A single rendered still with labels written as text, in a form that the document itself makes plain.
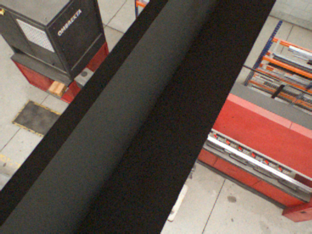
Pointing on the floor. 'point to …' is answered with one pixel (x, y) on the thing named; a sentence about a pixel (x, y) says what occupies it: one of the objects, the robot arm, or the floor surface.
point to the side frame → (295, 212)
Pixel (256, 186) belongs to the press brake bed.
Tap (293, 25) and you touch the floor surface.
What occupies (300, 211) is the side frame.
